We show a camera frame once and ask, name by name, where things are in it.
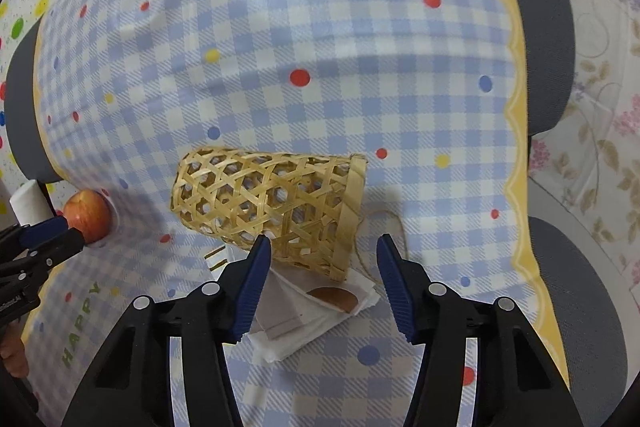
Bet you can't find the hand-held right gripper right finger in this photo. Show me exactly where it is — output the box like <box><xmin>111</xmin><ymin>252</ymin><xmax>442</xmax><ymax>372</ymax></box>
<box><xmin>376</xmin><ymin>233</ymin><xmax>585</xmax><ymax>427</ymax></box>

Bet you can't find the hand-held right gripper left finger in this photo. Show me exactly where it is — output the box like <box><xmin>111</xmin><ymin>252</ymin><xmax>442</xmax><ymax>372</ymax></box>
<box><xmin>60</xmin><ymin>234</ymin><xmax>273</xmax><ymax>427</ymax></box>

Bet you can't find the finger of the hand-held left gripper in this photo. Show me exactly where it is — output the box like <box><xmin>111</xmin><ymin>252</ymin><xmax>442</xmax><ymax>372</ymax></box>
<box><xmin>0</xmin><ymin>228</ymin><xmax>86</xmax><ymax>293</ymax></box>
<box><xmin>15</xmin><ymin>215</ymin><xmax>72</xmax><ymax>249</ymax></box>

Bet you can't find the red apple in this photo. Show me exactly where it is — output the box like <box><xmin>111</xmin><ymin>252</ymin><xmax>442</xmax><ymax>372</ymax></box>
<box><xmin>62</xmin><ymin>189</ymin><xmax>112</xmax><ymax>245</ymax></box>

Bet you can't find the white paper packet brown print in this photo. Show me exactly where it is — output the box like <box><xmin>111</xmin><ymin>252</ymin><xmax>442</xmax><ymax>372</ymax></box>
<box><xmin>247</xmin><ymin>267</ymin><xmax>383</xmax><ymax>363</ymax></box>

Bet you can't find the person's left hand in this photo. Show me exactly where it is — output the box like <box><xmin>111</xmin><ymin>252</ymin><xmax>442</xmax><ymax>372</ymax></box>
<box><xmin>0</xmin><ymin>327</ymin><xmax>30</xmax><ymax>379</ymax></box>

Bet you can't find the white paper roll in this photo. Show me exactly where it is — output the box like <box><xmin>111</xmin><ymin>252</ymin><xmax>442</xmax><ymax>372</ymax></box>
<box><xmin>10</xmin><ymin>181</ymin><xmax>53</xmax><ymax>225</ymax></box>

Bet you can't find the woven bamboo basket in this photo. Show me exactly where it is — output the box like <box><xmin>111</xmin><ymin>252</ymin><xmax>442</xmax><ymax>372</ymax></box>
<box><xmin>171</xmin><ymin>148</ymin><xmax>410</xmax><ymax>283</ymax></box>

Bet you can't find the blue checked tablecloth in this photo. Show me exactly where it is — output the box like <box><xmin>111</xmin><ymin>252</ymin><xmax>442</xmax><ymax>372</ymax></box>
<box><xmin>32</xmin><ymin>0</ymin><xmax>573</xmax><ymax>427</ymax></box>

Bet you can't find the grey padded chair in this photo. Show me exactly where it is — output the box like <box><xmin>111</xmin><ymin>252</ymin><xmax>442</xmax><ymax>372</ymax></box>
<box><xmin>477</xmin><ymin>0</ymin><xmax>630</xmax><ymax>427</ymax></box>

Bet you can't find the floral wall sheet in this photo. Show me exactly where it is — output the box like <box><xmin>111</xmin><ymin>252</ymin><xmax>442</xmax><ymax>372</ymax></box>
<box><xmin>470</xmin><ymin>0</ymin><xmax>640</xmax><ymax>288</ymax></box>

